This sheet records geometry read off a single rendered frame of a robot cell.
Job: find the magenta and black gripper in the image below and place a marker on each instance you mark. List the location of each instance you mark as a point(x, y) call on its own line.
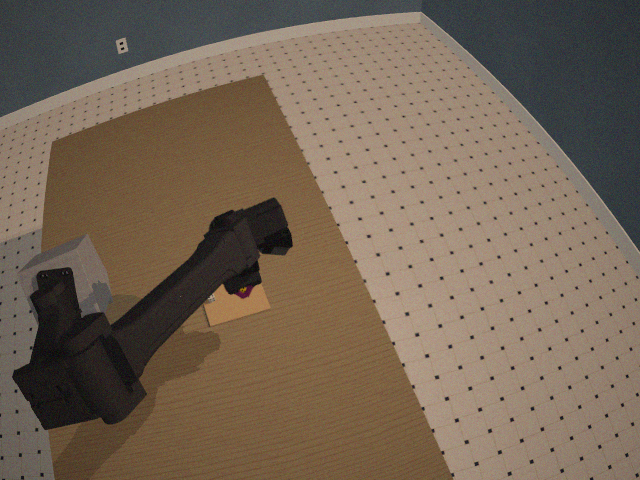
point(234, 284)

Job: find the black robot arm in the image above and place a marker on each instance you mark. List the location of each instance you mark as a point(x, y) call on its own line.
point(80, 383)

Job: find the orange mat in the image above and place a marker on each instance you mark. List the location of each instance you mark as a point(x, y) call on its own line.
point(228, 307)

